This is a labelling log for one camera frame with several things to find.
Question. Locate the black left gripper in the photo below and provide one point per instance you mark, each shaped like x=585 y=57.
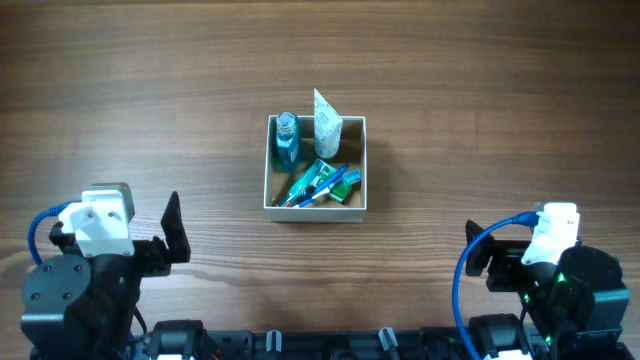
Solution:
x=151 y=256

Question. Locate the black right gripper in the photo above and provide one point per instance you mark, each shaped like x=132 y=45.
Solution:
x=498 y=265

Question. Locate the blue mouthwash bottle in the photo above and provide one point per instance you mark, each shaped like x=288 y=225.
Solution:
x=288 y=141

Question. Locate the green white small packet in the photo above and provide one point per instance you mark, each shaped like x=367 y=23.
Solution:
x=340 y=191

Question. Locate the Colgate toothpaste tube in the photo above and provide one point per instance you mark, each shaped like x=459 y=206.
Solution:
x=298 y=189

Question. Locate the blue disposable razor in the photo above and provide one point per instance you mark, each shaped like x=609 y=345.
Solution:
x=325 y=187

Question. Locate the blue white toothbrush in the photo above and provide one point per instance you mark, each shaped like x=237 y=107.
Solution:
x=349 y=177

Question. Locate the white lotion tube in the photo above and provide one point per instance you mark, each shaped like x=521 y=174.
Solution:
x=327 y=127

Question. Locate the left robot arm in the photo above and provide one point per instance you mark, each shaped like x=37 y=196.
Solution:
x=81 y=299

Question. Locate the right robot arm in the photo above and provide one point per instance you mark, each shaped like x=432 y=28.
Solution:
x=572 y=308

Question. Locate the white cardboard box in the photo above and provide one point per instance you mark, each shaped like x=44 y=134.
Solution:
x=352 y=151

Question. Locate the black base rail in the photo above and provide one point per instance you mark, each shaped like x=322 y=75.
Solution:
x=320 y=344

